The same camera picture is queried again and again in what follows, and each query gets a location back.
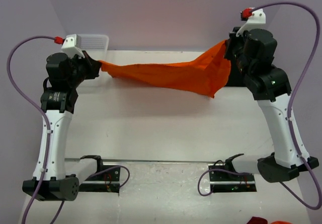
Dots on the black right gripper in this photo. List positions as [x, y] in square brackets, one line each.
[230, 42]

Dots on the white plastic mesh basket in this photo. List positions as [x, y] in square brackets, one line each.
[96, 45]

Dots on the folded black t shirt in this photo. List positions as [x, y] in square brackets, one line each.
[235, 78]

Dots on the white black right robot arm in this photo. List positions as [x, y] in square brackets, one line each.
[272, 92]

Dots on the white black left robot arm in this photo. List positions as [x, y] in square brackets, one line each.
[50, 181]

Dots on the orange cloth at edge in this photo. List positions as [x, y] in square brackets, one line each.
[281, 222]

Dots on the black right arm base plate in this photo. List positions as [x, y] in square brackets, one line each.
[222, 182]

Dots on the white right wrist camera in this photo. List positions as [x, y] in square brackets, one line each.
[253, 19]

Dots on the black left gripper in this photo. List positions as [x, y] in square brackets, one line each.
[93, 66]

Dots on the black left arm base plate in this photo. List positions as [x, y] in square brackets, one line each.
[107, 182]

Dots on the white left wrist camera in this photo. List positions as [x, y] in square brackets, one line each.
[71, 46]

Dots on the orange t shirt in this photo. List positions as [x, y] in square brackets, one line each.
[205, 75]

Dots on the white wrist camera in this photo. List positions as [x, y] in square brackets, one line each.
[253, 19]
[71, 46]

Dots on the dark red cloth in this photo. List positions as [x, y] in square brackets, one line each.
[257, 220]

